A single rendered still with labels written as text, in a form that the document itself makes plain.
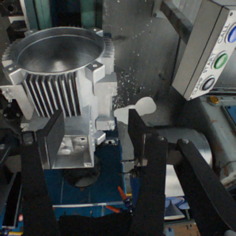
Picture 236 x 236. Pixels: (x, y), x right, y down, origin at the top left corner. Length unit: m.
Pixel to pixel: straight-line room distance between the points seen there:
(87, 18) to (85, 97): 0.18
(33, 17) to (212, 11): 0.32
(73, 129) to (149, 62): 0.40
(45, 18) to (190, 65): 0.30
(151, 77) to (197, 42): 0.37
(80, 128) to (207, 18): 0.25
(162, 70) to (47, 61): 0.39
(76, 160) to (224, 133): 0.47
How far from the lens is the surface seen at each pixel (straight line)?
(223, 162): 0.61
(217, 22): 0.30
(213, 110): 0.70
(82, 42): 0.40
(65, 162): 0.40
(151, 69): 0.64
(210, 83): 0.36
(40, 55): 0.41
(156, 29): 0.57
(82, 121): 0.30
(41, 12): 0.42
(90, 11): 0.41
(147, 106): 0.76
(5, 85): 0.34
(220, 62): 0.33
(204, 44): 0.31
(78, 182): 0.70
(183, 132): 0.60
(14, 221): 0.47
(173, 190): 0.58
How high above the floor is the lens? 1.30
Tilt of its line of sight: 39 degrees down
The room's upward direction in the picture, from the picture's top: 173 degrees clockwise
